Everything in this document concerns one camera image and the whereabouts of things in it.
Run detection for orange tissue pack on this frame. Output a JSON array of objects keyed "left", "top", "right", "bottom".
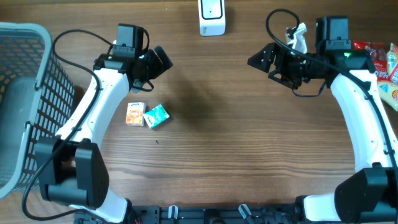
[{"left": 126, "top": 102, "right": 146, "bottom": 126}]

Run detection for green tissue pack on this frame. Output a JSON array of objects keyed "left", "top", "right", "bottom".
[{"left": 144, "top": 104, "right": 170, "bottom": 129}]

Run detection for red snack bag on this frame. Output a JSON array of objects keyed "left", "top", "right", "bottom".
[{"left": 353, "top": 40, "right": 389, "bottom": 81}]

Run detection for yellow wet wipes pack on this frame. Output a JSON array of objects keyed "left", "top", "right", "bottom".
[{"left": 377, "top": 43, "right": 397, "bottom": 111}]

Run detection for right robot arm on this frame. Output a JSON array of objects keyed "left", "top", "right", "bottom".
[{"left": 248, "top": 43, "right": 397, "bottom": 223}]

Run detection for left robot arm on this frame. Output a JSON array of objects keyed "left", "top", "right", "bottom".
[{"left": 35, "top": 46, "right": 173, "bottom": 223}]

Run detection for white barcode scanner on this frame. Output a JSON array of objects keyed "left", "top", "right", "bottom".
[{"left": 198, "top": 0, "right": 226, "bottom": 37}]

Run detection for grey plastic mesh basket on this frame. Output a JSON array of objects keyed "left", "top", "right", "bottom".
[{"left": 1, "top": 22, "right": 75, "bottom": 198}]

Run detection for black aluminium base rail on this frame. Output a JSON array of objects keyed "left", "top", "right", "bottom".
[{"left": 129, "top": 203, "right": 307, "bottom": 224}]

